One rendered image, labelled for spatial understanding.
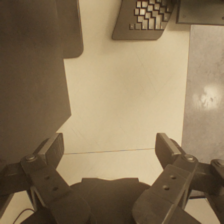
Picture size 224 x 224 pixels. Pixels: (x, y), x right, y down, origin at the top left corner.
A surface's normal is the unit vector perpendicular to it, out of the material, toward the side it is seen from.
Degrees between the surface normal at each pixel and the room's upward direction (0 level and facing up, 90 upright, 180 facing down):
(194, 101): 0
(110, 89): 0
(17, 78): 86
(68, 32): 0
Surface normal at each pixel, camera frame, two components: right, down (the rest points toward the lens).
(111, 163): 0.02, 0.30
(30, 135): 1.00, -0.04
